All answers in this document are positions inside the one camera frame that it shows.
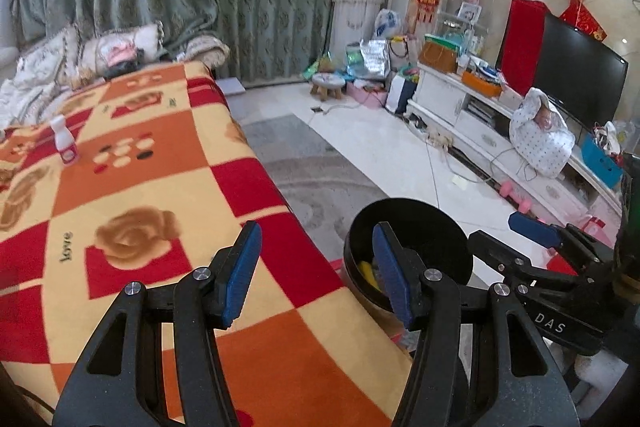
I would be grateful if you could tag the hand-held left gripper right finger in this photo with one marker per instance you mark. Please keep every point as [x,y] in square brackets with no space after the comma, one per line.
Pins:
[392,277]

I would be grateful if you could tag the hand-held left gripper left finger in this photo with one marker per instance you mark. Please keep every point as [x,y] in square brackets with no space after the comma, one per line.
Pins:
[242,272]

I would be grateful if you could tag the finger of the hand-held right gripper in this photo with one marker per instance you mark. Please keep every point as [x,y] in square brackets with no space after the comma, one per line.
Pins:
[532,227]
[500,249]

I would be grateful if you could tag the black trash bin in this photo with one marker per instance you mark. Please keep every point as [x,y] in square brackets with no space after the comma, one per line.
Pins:
[415,222]

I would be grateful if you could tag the person's right hand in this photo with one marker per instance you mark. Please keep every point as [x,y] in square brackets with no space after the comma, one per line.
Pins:
[592,374]

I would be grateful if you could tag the pink dumbbell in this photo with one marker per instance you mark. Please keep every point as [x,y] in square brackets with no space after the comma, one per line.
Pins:
[515,197]

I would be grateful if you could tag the white dotted cloth bundle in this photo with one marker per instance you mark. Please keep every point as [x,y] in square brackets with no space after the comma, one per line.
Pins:
[542,137]

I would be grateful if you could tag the blue box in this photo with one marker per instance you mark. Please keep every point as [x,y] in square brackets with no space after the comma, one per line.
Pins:
[600,162]

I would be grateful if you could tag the grey rug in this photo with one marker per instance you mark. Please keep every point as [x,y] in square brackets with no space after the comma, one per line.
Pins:
[310,177]

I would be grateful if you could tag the white power strip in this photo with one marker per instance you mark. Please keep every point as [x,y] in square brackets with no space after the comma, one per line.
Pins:
[440,139]

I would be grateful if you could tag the red orange patterned blanket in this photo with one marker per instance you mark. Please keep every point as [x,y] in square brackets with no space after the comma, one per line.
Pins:
[150,177]

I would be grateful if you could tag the white tv cabinet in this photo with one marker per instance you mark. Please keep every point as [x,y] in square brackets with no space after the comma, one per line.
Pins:
[450,102]

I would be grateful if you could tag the orange box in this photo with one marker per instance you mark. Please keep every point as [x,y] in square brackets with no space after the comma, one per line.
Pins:
[480,83]

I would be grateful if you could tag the black television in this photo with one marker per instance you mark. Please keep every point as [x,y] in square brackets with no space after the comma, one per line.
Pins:
[580,72]

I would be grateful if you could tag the navy bag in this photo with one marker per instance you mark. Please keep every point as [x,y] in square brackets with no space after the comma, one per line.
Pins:
[402,94]

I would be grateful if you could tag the brown handbag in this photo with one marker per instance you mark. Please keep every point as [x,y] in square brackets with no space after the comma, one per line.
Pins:
[437,57]

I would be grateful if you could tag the red cloth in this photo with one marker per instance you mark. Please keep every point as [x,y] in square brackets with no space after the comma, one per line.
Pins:
[520,32]

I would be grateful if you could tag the small wooden stool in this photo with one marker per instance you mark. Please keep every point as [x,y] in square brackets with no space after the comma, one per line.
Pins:
[327,84]

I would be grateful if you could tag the silver foil bag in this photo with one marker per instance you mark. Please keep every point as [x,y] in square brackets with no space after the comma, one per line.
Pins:
[375,59]

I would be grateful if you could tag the white pill bottle pink label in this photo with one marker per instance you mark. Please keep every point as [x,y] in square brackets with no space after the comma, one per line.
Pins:
[65,142]

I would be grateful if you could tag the white blue plastic bag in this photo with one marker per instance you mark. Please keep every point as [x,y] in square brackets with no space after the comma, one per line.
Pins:
[387,24]

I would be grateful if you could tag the pink clothes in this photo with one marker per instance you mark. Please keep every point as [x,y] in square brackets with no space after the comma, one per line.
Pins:
[120,54]

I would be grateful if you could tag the beige embroidered cushion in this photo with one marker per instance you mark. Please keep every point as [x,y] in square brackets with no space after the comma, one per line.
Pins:
[55,52]

